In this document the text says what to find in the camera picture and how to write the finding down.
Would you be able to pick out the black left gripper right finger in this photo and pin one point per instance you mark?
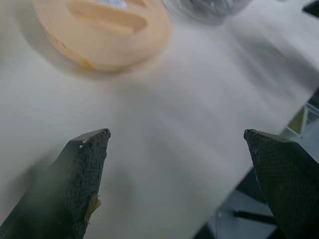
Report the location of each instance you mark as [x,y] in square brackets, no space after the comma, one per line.
[286,179]

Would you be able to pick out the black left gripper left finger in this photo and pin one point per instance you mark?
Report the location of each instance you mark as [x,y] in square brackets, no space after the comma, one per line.
[62,189]

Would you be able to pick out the yellowish food scrap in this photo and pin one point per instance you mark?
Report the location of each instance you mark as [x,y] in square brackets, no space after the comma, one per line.
[94,205]

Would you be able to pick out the black metal bar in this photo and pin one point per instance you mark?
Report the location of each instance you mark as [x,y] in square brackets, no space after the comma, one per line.
[254,216]

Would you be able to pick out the peach round plastic lid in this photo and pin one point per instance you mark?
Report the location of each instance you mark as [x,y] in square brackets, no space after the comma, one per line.
[104,37]

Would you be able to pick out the black angular object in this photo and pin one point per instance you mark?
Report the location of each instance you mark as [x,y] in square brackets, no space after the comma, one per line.
[312,7]

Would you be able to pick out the clear blender jar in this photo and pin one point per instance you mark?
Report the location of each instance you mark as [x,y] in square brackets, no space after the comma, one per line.
[207,10]

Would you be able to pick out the white frame with green panel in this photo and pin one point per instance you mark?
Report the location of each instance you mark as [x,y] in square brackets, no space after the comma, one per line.
[299,122]

